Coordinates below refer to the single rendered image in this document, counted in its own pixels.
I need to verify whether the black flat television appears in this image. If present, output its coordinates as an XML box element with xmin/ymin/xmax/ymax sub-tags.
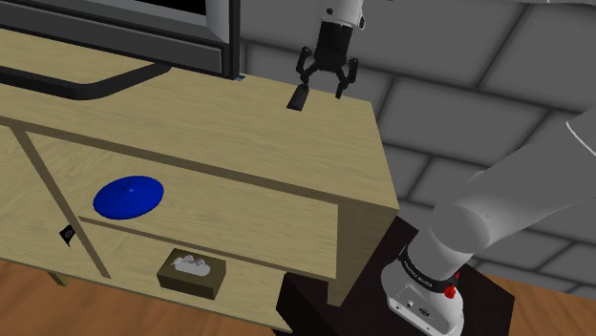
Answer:
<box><xmin>0</xmin><ymin>0</ymin><xmax>242</xmax><ymax>101</ymax></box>

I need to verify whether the small black oblong object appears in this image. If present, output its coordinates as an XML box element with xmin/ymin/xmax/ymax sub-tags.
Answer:
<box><xmin>286</xmin><ymin>83</ymin><xmax>311</xmax><ymax>114</ymax></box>

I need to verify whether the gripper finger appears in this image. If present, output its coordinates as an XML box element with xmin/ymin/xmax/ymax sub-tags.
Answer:
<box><xmin>334</xmin><ymin>55</ymin><xmax>360</xmax><ymax>100</ymax></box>
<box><xmin>295</xmin><ymin>46</ymin><xmax>320</xmax><ymax>88</ymax></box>

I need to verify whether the brown tissue box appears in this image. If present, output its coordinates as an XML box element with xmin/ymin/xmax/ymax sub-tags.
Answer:
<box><xmin>156</xmin><ymin>247</ymin><xmax>228</xmax><ymax>301</ymax></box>

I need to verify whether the dark robot stand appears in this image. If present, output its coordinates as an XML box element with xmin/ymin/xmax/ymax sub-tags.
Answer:
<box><xmin>275</xmin><ymin>215</ymin><xmax>516</xmax><ymax>336</ymax></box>

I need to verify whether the blue round plate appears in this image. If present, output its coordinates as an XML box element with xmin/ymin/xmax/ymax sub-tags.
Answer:
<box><xmin>92</xmin><ymin>175</ymin><xmax>165</xmax><ymax>221</ymax></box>

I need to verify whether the small black square object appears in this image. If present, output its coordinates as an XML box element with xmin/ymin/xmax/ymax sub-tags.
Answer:
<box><xmin>58</xmin><ymin>223</ymin><xmax>77</xmax><ymax>248</ymax></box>

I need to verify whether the wooden television cabinet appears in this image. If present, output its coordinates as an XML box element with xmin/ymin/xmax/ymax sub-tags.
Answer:
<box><xmin>0</xmin><ymin>28</ymin><xmax>401</xmax><ymax>334</ymax></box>

